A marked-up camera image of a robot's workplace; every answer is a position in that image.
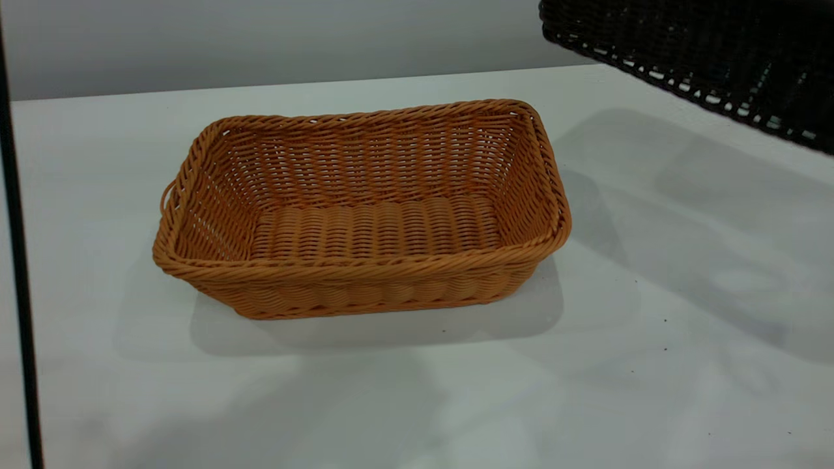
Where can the orange wicker basket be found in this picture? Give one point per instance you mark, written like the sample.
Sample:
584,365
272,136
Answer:
365,234

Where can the dark brown wicker basket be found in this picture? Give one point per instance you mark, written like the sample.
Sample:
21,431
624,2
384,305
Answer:
717,52

